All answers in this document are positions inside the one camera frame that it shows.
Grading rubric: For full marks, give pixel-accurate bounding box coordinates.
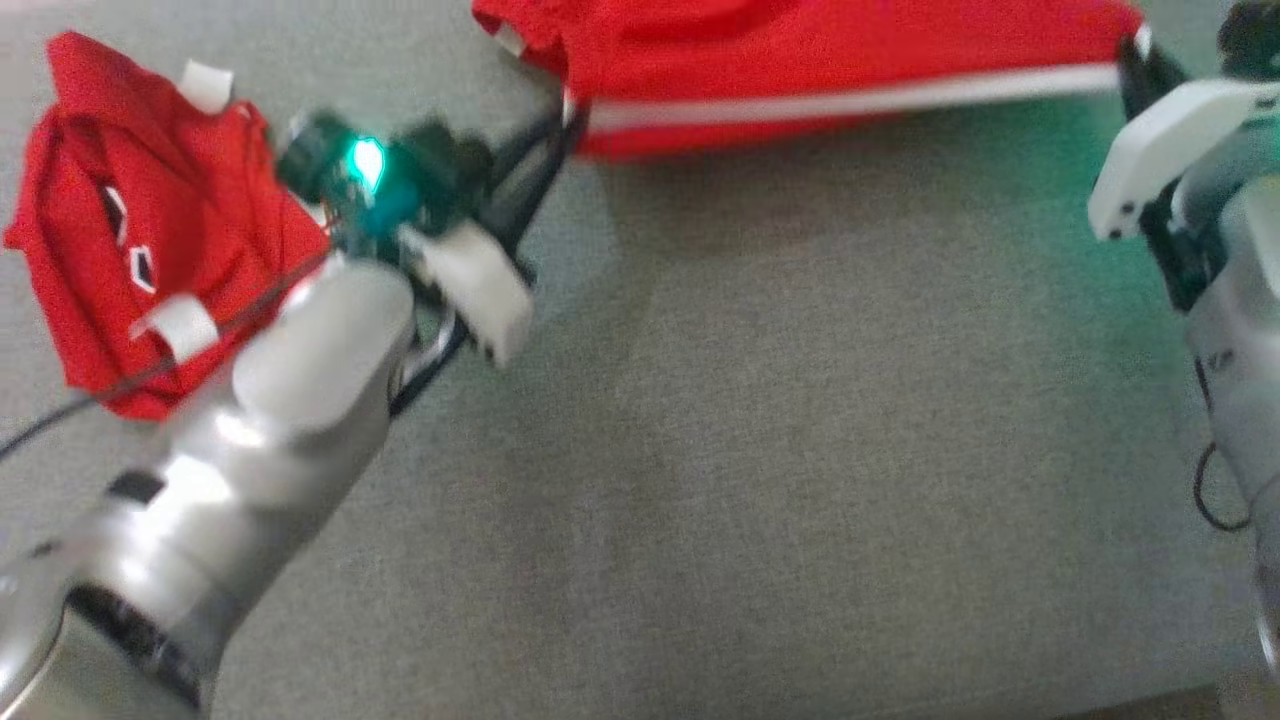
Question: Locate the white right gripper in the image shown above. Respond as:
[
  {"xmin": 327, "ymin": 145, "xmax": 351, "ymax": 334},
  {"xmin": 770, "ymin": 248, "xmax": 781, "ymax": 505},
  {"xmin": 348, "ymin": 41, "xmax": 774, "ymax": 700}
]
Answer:
[{"xmin": 1087, "ymin": 34, "xmax": 1280, "ymax": 314}]

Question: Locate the large grey sofa seat cushion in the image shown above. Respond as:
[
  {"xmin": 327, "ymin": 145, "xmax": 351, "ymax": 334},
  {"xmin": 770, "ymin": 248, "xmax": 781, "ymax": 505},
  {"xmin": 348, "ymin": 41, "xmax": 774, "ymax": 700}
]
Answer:
[{"xmin": 0, "ymin": 0, "xmax": 1280, "ymax": 720}]

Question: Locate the red Bulls jersey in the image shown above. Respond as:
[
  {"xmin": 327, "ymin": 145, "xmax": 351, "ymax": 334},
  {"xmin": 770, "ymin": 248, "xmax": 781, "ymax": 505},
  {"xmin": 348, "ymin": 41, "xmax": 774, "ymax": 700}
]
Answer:
[{"xmin": 3, "ymin": 30, "xmax": 333, "ymax": 421}]

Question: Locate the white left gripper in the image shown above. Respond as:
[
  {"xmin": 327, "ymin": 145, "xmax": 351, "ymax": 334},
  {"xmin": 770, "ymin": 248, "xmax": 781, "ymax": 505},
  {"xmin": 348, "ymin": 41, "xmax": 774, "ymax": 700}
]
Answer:
[{"xmin": 388, "ymin": 104, "xmax": 587, "ymax": 417}]

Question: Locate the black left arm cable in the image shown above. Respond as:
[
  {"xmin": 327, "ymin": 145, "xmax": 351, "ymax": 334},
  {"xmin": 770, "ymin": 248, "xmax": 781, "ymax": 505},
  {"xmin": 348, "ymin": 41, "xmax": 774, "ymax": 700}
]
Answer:
[{"xmin": 0, "ymin": 245, "xmax": 336, "ymax": 463}]

